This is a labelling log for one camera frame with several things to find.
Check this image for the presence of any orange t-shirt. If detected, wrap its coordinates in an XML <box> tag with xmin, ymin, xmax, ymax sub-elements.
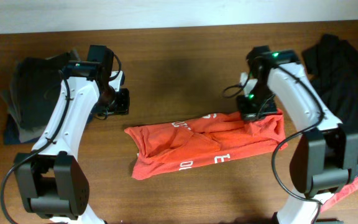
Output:
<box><xmin>125</xmin><ymin>110</ymin><xmax>285</xmax><ymax>180</ymax></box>

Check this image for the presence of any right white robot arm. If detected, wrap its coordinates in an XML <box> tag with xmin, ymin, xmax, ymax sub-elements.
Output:
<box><xmin>236</xmin><ymin>46</ymin><xmax>358</xmax><ymax>224</ymax></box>

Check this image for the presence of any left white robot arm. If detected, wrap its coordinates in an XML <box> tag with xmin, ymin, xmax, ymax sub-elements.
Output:
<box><xmin>10</xmin><ymin>59</ymin><xmax>129</xmax><ymax>223</ymax></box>

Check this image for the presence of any folded black garment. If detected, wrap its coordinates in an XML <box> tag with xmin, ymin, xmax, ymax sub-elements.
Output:
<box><xmin>14</xmin><ymin>52</ymin><xmax>71</xmax><ymax>130</ymax></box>

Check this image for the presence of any folded grey garment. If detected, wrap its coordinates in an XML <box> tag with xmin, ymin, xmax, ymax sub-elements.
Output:
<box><xmin>0</xmin><ymin>49</ymin><xmax>80</xmax><ymax>145</ymax></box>

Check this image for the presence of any black crumpled garment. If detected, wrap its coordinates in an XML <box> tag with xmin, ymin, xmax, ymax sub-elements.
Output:
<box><xmin>301</xmin><ymin>34</ymin><xmax>358</xmax><ymax>213</ymax></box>

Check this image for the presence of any folded navy garment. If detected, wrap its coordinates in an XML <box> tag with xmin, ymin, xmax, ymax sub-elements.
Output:
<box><xmin>2</xmin><ymin>105</ymin><xmax>94</xmax><ymax>146</ymax></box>

